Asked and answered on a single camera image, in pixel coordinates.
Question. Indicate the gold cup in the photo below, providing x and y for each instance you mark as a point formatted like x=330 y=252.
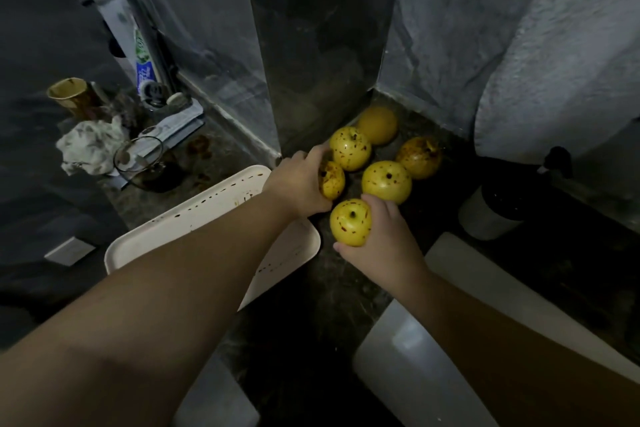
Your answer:
x=72 y=96

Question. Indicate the white toothpaste tube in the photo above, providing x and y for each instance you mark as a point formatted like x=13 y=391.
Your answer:
x=135 y=41

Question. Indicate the beige plastic tray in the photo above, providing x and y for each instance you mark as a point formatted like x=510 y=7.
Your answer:
x=200 y=217

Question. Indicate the white sink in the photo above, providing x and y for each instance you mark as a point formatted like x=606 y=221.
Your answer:
x=400 y=372

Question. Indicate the clear glass mug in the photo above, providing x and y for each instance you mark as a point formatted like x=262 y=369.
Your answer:
x=150 y=173

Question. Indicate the person's left hand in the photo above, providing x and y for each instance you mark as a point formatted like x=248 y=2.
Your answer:
x=298 y=187

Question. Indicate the person's right forearm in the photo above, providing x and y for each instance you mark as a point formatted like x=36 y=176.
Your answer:
x=500 y=362

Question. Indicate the grey stool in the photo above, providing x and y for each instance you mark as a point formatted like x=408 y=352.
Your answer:
x=215 y=402

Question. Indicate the spotted yellow apple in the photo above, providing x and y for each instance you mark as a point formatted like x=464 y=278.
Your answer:
x=350 y=223
x=333 y=181

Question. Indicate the crumpled white rag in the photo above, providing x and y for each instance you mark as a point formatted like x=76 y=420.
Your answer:
x=92 y=146

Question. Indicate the white hanging towel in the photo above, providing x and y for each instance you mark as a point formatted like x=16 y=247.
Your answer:
x=560 y=61

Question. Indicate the group of yellow apples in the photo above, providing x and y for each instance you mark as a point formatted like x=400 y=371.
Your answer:
x=386 y=181

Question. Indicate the person's left forearm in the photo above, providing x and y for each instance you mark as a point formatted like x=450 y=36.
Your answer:
x=130 y=332

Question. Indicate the dark soap pump bottle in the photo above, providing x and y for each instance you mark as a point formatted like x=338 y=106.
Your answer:
x=490 y=211

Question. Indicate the person's right hand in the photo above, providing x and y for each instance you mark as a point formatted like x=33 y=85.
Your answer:
x=390 y=251

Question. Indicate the white wall socket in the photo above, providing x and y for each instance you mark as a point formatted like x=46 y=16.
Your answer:
x=69 y=251

